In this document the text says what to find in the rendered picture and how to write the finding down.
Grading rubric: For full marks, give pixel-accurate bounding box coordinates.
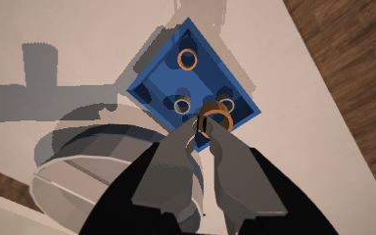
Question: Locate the bronze bushing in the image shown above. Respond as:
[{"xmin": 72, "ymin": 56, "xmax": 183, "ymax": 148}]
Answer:
[
  {"xmin": 199, "ymin": 101, "xmax": 233, "ymax": 138},
  {"xmin": 178, "ymin": 49, "xmax": 197, "ymax": 71}
]

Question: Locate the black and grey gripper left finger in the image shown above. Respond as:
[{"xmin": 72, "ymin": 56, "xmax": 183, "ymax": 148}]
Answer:
[{"xmin": 78, "ymin": 115, "xmax": 199, "ymax": 235}]

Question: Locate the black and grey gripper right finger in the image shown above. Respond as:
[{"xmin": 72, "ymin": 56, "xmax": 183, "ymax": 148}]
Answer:
[{"xmin": 203, "ymin": 116, "xmax": 339, "ymax": 235}]

